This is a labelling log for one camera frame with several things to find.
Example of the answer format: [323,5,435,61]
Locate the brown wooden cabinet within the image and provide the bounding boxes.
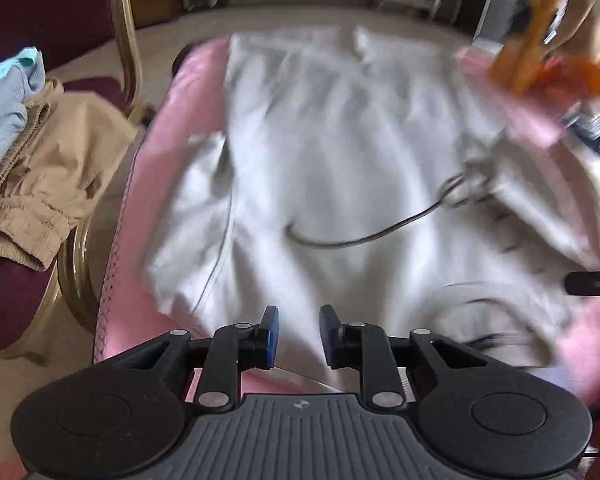
[130,0,181,28]

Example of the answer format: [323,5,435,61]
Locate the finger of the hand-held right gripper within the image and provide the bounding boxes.
[564,271,600,297]

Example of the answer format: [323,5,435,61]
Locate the pink printed blanket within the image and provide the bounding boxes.
[92,37,600,411]

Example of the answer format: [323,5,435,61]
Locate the maroon banquet chair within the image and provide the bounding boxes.
[0,0,153,361]

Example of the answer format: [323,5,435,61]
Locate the orange plastic object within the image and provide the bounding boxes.
[490,0,600,96]

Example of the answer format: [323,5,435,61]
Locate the khaki shorts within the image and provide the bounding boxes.
[0,77,141,273]

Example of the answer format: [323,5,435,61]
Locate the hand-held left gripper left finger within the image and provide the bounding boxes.
[112,305,281,413]

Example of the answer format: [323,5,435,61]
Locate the aqua garment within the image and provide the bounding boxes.
[0,46,43,101]

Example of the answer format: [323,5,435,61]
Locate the grey-blue waffle garment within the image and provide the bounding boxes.
[0,62,48,193]

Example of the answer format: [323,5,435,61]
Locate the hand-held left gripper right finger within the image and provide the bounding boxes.
[319,304,488,413]

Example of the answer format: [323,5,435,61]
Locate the white printed t-shirt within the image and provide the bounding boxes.
[142,25,600,366]

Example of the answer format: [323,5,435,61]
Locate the black folding table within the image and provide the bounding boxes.
[171,42,196,73]

